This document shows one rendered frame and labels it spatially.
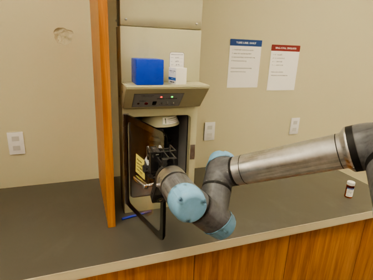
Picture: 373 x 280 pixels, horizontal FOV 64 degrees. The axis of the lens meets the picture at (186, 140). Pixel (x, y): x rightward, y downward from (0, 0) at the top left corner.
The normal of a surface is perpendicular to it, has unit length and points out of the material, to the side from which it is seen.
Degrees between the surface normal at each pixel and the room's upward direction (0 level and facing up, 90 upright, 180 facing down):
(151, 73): 90
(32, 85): 90
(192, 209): 90
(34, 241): 0
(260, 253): 90
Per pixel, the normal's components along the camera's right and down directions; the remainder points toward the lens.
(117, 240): 0.04, -0.95
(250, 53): 0.34, 0.29
